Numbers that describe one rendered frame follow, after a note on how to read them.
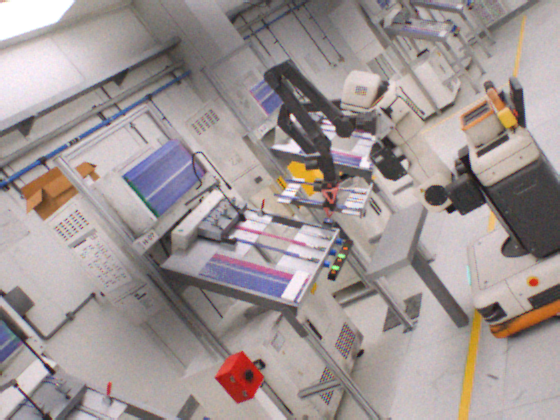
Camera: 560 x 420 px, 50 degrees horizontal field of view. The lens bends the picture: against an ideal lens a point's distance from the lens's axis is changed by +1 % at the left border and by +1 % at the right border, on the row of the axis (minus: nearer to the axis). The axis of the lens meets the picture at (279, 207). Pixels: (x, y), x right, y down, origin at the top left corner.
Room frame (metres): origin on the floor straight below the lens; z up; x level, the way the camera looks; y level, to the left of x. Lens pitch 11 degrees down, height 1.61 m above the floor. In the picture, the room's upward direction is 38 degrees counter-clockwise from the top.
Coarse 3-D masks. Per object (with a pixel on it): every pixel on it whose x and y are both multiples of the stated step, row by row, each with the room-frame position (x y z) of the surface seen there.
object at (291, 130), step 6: (282, 120) 3.06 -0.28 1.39; (282, 126) 3.07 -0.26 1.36; (288, 126) 3.06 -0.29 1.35; (294, 126) 3.09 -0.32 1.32; (288, 132) 3.09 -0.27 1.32; (294, 132) 3.08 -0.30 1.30; (300, 132) 3.09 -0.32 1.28; (294, 138) 3.09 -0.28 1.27; (300, 138) 3.08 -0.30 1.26; (306, 138) 3.09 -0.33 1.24; (300, 144) 3.09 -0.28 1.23; (306, 144) 3.08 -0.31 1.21; (312, 144) 3.09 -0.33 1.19; (306, 150) 3.08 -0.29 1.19; (312, 150) 3.07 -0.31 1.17; (336, 174) 3.05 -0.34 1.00
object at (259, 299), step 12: (168, 276) 2.89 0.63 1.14; (180, 276) 2.85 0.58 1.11; (192, 276) 2.82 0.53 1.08; (204, 288) 2.81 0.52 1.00; (216, 288) 2.78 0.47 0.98; (228, 288) 2.74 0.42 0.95; (240, 288) 2.72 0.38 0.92; (252, 300) 2.70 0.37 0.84; (264, 300) 2.67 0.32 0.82; (276, 300) 2.64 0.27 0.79
